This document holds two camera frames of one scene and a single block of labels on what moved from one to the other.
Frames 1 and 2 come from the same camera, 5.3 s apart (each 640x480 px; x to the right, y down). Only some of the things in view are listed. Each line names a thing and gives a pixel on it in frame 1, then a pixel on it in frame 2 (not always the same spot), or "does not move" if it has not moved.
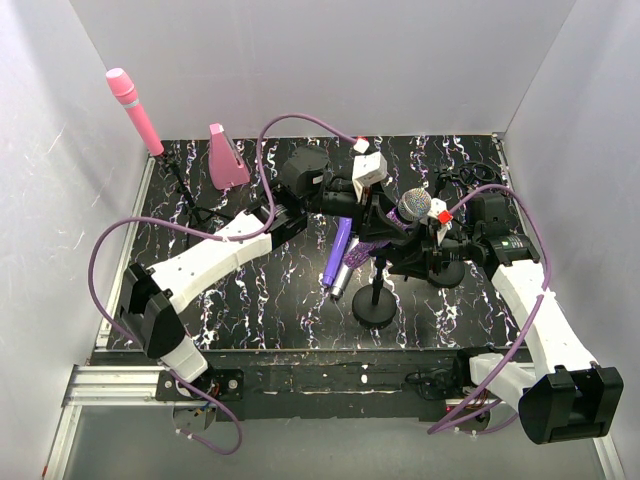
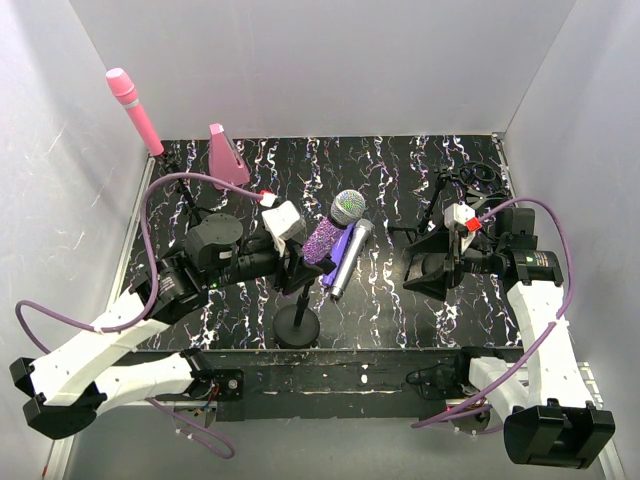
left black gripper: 370,210 to 291,270
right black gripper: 430,248 to 454,265
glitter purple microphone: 413,205 to 326,233
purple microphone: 338,251 does not move
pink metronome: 226,168 does not move
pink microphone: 125,90 does not move
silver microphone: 344,274 does not move
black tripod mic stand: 196,214 does not move
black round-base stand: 374,306 to 297,324
